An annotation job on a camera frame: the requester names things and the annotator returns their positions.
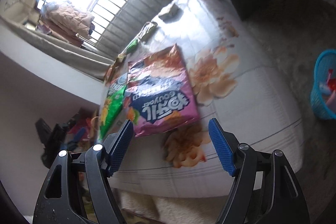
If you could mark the small green snack packet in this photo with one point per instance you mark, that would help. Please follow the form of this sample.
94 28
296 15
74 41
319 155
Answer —
132 46

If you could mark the beige curtain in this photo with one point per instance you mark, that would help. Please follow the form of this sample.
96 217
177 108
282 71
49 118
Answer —
52 48

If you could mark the red plastic bag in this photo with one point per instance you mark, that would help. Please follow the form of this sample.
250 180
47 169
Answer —
84 123

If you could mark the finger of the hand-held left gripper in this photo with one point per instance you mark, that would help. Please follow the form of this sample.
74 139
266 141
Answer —
78 136

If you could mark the pink quilted blanket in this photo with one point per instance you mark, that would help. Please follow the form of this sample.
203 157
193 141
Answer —
68 18

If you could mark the large green snack bag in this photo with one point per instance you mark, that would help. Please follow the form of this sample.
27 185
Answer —
111 108

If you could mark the small yellow-green snack packet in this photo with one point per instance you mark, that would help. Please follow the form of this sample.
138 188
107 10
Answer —
120 57

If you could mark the yellow snack packet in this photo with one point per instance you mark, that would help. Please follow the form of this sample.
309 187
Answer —
147 30

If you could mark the large pink snack bag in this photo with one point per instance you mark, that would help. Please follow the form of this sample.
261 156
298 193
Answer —
162 87

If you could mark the blue plastic basket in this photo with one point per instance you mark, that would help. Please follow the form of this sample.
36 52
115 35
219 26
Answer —
319 106

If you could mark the gold tissue pack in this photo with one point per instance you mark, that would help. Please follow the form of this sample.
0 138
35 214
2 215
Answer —
170 12

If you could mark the orange snack packet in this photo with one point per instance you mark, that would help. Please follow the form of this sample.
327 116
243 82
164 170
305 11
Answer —
111 70

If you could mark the floral tablecloth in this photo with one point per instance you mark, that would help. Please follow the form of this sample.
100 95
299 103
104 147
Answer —
249 108

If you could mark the cream shaggy rug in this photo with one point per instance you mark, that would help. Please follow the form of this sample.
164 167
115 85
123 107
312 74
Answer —
178 209

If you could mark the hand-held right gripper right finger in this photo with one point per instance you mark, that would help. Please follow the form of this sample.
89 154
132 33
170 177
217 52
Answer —
221 150

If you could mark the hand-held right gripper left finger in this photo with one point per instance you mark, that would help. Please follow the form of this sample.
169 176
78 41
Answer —
120 145

